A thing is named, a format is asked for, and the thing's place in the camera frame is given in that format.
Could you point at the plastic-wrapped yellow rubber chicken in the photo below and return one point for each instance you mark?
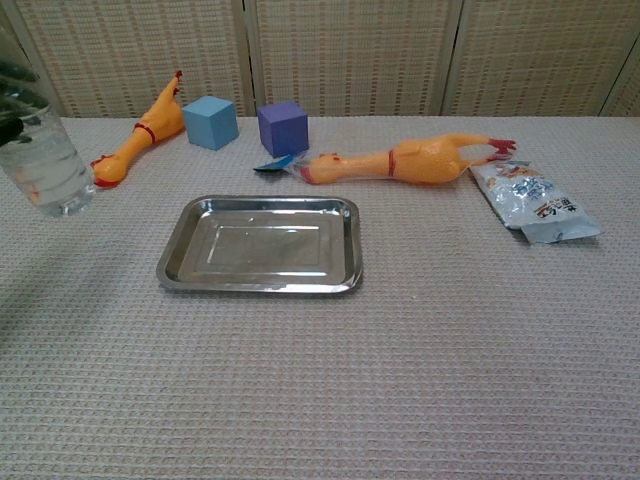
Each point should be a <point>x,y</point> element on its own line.
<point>420,160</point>

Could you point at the white blue snack bag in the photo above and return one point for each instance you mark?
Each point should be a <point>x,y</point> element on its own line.
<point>535,200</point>

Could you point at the purple foam cube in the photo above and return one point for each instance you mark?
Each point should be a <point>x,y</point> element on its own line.
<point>282,130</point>

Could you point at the light blue foam cube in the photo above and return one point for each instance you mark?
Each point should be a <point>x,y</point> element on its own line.
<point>210,122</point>

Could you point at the rectangular stainless steel tray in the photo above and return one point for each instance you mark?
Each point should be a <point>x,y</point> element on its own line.
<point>265,245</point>

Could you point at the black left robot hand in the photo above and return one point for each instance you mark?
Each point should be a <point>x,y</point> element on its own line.
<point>9,131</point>

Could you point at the bare yellow rubber chicken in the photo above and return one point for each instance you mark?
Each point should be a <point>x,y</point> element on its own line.
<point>150,127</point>

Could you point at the blue paper packaging tag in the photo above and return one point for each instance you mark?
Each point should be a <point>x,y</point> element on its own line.
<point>274,165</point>

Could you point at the transparent plastic water bottle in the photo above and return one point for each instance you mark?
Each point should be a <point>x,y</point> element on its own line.
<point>47,170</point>

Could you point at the woven beige folding screen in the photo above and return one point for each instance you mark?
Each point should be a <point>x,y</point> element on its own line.
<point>350,55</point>

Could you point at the beige waffle-weave tablecloth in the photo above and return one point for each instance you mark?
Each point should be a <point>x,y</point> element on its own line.
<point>350,375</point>

